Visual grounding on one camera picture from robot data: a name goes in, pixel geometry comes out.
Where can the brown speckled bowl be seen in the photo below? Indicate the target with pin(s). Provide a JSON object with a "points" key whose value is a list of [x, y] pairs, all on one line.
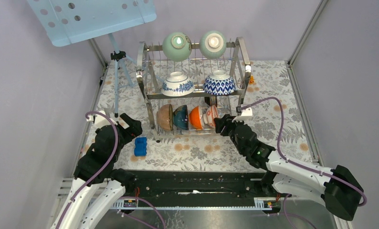
{"points": [[164, 117]]}

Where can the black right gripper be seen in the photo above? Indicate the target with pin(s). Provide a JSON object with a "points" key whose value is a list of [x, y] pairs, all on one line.
{"points": [[227, 120]]}

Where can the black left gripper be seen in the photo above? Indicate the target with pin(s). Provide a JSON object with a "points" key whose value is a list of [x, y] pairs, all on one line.
{"points": [[135, 127]]}

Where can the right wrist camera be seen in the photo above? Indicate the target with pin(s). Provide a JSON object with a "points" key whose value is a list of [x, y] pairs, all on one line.
{"points": [[243, 114]]}

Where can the light blue music stand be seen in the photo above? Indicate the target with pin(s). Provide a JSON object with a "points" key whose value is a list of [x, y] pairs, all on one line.
{"points": [[71, 21]]}

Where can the floral tablecloth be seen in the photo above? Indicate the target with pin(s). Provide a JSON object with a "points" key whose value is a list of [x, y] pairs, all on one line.
{"points": [[277, 122]]}

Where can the left green celadon bowl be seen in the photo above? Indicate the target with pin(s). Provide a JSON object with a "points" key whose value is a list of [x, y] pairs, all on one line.
{"points": [[177, 46]]}

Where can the white blue floral bowl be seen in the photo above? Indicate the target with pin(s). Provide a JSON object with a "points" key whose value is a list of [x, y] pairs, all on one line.
{"points": [[177, 84]]}

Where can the red white coral bowl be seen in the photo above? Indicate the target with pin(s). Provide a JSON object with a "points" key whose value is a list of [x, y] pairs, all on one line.
{"points": [[210, 115]]}

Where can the right green celadon bowl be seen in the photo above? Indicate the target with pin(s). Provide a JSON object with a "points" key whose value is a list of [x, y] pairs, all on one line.
{"points": [[212, 45]]}

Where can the green celadon bowl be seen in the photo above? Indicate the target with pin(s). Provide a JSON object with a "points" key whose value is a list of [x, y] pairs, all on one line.
{"points": [[177, 46], [212, 45]]}

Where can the teal blue bowl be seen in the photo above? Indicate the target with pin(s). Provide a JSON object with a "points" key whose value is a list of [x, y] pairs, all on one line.
{"points": [[180, 117]]}

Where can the blue white zigzag bowl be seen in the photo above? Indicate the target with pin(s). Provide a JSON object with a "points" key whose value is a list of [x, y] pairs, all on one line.
{"points": [[219, 83]]}

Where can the steel two-tier dish rack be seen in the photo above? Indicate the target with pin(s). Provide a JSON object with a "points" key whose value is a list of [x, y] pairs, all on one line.
{"points": [[153, 67]]}

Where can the small yellow object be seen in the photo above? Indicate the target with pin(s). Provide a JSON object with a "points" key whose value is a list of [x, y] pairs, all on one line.
{"points": [[251, 80]]}

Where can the orange bowl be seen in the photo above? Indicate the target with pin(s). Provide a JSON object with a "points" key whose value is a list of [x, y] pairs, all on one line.
{"points": [[196, 118]]}

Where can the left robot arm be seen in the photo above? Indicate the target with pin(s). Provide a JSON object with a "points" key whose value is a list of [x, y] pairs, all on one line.
{"points": [[96, 183]]}

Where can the blue sponge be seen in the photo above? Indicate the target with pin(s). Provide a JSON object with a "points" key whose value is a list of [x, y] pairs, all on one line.
{"points": [[140, 149]]}

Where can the dark patterned bowl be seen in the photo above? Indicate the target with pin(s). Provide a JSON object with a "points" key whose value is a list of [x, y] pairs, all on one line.
{"points": [[210, 101]]}

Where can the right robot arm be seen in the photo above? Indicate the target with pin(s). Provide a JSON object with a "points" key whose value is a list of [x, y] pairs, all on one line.
{"points": [[334, 188]]}

